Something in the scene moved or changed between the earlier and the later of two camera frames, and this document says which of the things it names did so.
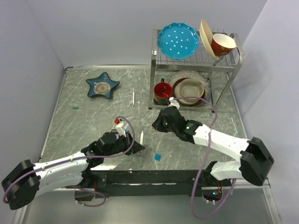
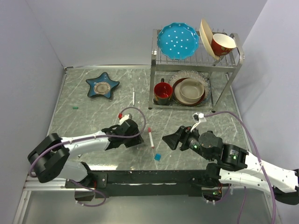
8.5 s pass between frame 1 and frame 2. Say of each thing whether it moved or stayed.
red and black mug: stayed
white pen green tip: stayed
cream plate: stayed
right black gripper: moved
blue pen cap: stayed
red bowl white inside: stayed
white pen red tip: moved
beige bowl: stayed
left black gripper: moved
